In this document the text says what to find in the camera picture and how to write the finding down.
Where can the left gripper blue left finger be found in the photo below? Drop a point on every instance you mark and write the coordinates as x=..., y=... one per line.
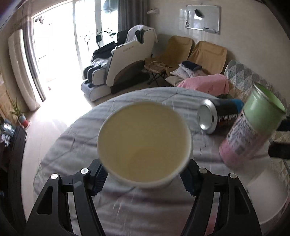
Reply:
x=98, y=177

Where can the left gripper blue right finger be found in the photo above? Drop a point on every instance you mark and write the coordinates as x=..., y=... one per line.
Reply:
x=189, y=177

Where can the pink green canister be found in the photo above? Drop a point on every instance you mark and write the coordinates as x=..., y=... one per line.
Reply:
x=260, y=117

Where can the white paper cup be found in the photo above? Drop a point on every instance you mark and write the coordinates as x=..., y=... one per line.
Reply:
x=269, y=196
x=145, y=144

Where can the striped grey tablecloth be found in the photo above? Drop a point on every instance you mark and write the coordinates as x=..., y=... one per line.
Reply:
x=222, y=206

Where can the black blue canister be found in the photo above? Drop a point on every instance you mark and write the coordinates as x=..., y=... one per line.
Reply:
x=216, y=114

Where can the quilted triangle sofa cover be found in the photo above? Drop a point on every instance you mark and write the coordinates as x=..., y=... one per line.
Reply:
x=241, y=79

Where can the potted plant red pot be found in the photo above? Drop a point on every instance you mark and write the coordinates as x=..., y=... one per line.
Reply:
x=21, y=118

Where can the pink towel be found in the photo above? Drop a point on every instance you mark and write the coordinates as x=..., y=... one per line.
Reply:
x=215, y=85

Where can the black tv cabinet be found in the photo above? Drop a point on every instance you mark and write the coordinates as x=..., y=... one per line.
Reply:
x=11, y=170

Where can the white patterned pillow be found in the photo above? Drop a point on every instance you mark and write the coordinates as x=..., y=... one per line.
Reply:
x=184, y=72

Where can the white massage chair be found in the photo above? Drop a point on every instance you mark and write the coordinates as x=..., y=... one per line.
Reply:
x=119, y=64

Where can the dark navy cushion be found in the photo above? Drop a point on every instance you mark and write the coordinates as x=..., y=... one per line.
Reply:
x=192, y=66

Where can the small folding stool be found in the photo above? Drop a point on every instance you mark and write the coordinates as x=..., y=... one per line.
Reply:
x=157, y=70

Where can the tan covered chair right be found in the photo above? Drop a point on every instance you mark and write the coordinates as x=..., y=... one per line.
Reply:
x=210, y=56

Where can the tan covered chair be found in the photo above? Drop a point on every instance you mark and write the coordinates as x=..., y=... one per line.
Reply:
x=177, y=51
x=210, y=56

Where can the tan covered chair left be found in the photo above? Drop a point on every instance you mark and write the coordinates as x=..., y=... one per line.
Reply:
x=177, y=51

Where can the white standing air conditioner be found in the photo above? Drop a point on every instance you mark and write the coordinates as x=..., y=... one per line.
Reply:
x=21, y=70

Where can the grey curtain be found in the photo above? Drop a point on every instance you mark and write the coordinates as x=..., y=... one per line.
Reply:
x=30, y=55

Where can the wall whiteboard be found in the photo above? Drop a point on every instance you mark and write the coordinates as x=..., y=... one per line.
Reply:
x=203, y=17

